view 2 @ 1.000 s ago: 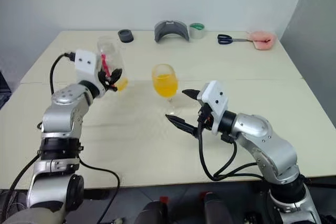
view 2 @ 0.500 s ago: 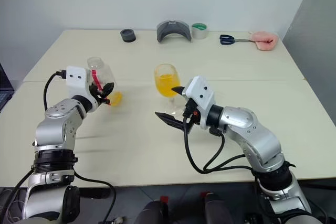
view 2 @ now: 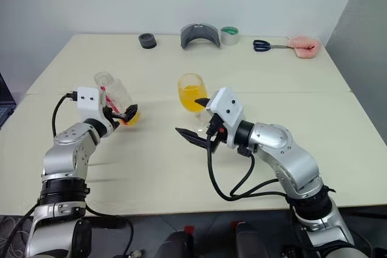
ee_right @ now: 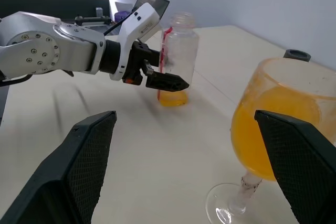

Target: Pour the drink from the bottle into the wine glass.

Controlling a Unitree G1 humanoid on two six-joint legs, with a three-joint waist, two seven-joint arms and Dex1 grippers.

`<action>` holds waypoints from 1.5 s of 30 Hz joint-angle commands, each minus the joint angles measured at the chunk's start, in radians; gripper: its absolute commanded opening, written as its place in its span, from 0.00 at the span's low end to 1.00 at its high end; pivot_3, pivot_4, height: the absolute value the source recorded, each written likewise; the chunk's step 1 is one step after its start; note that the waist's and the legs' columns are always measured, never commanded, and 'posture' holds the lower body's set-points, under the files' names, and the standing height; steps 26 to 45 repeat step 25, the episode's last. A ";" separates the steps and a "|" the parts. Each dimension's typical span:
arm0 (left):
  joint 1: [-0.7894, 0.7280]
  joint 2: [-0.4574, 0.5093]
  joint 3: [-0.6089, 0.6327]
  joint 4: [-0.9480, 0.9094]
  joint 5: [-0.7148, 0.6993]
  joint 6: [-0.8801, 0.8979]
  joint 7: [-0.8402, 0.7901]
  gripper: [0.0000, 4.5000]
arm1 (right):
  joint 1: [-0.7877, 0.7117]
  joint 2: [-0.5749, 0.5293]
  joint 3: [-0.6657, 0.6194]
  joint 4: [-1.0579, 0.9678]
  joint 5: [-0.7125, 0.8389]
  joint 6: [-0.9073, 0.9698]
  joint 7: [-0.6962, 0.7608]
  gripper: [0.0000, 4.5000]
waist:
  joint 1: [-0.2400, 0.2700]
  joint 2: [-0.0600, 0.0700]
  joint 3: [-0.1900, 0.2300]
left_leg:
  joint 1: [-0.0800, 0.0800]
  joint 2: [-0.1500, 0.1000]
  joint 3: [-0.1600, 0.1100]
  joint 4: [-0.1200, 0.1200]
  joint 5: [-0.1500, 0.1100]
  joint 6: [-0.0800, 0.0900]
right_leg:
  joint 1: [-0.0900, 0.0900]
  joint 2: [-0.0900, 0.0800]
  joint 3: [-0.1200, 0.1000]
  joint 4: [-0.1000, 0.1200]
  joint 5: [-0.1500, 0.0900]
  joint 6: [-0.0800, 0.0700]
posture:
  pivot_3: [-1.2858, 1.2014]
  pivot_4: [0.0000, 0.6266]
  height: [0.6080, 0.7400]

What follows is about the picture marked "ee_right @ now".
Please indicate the dark grey round holder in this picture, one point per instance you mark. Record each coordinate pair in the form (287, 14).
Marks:
(296, 54)

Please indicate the small silver metal fitting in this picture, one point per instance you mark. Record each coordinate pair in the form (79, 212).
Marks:
(99, 11)

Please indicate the clear wine glass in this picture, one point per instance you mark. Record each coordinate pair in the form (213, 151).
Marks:
(252, 129)

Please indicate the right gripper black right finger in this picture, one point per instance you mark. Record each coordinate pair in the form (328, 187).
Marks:
(307, 171)

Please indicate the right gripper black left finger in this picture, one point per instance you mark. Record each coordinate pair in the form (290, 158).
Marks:
(52, 182)

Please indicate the small purple box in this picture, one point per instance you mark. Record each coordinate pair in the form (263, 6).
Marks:
(121, 15)

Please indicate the black window ledge unit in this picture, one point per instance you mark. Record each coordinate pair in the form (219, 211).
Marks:
(39, 5)

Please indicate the clear plastic drink bottle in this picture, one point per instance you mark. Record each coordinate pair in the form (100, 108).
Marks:
(183, 45)

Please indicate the dark tilted flat panel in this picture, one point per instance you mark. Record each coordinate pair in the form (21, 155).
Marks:
(155, 1)

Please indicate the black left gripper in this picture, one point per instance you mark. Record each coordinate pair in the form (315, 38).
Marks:
(137, 64)

